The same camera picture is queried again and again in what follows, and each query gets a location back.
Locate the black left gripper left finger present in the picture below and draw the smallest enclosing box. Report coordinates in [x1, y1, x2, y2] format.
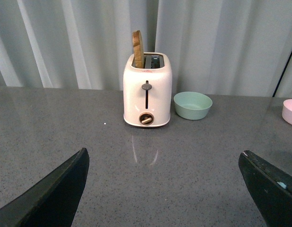
[0, 148, 89, 227]

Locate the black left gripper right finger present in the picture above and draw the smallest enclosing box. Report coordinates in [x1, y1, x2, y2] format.
[239, 150, 292, 227]

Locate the pink bowl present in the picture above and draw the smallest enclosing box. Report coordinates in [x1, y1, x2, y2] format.
[282, 99, 292, 125]

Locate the green bowl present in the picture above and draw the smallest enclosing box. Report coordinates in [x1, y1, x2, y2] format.
[174, 92, 212, 120]

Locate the white toaster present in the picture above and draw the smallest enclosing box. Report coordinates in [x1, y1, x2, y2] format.
[123, 52, 172, 127]

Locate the grey curtain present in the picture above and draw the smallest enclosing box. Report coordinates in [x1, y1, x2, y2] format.
[0, 0, 292, 97]

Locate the toast slice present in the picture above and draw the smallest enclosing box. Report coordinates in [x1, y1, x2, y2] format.
[132, 30, 144, 69]

